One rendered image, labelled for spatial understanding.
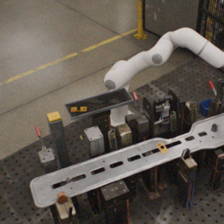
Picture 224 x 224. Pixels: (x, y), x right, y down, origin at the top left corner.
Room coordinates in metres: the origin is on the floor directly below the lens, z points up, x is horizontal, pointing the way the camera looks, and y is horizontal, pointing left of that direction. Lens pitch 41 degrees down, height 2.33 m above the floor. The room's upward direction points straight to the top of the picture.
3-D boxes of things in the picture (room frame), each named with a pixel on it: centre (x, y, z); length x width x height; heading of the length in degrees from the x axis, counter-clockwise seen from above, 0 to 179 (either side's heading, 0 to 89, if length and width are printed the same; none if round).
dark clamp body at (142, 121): (1.48, 0.02, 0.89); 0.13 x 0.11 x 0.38; 26
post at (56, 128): (1.40, 0.49, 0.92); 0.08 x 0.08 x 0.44; 26
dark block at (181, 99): (1.61, -0.20, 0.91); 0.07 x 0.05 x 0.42; 26
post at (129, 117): (1.47, 0.08, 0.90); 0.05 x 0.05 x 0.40; 26
